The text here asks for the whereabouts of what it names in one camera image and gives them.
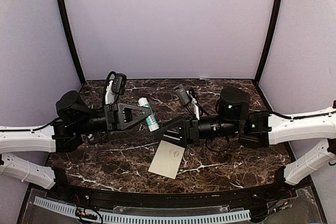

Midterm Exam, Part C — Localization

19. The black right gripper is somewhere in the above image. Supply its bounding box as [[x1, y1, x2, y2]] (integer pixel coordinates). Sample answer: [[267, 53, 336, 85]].
[[154, 113, 240, 148]]

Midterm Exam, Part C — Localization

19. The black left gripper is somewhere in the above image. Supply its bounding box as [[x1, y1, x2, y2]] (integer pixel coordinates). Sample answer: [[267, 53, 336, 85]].
[[75, 102, 154, 135]]

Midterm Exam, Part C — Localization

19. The green white glue stick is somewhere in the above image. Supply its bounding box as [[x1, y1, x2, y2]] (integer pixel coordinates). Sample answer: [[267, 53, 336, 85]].
[[138, 97, 158, 133]]

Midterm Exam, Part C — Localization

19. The beige paper envelope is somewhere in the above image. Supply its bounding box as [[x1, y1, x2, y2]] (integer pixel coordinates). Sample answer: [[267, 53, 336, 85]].
[[148, 141, 185, 179]]

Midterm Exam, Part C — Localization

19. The white glue stick cap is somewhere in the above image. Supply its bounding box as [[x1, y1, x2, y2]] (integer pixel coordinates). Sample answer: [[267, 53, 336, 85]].
[[88, 134, 94, 141]]

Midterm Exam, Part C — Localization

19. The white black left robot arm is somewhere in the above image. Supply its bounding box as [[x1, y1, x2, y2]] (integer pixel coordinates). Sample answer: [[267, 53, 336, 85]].
[[1, 91, 152, 201]]

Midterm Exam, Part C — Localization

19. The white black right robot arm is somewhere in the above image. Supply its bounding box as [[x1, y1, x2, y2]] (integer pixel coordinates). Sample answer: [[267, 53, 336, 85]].
[[154, 86, 335, 200]]

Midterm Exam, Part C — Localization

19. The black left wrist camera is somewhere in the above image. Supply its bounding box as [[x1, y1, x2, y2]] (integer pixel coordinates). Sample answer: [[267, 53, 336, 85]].
[[102, 71, 127, 106]]

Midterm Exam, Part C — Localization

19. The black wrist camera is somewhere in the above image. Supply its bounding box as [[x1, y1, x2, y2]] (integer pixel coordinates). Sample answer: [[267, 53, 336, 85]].
[[102, 71, 127, 106], [174, 84, 201, 120]]

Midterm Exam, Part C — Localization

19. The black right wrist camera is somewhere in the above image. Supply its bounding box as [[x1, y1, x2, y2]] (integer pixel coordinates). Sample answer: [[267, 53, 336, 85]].
[[174, 84, 201, 120]]

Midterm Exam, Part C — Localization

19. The white slotted cable duct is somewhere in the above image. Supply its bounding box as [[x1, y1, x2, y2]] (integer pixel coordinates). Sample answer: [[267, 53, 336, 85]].
[[33, 196, 251, 223]]

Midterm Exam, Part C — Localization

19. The black front table rail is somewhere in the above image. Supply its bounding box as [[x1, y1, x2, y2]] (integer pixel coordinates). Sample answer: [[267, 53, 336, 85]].
[[47, 184, 297, 209]]

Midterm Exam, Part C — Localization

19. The black left frame post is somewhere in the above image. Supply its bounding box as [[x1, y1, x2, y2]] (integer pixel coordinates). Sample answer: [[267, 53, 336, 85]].
[[57, 0, 86, 85]]

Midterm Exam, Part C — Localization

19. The black frame post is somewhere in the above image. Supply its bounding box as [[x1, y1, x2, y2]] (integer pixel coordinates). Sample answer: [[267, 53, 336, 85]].
[[57, 0, 86, 85], [254, 0, 281, 86]]

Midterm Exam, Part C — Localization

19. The black right frame post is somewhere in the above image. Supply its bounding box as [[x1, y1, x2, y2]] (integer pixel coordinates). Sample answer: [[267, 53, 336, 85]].
[[254, 0, 281, 86]]

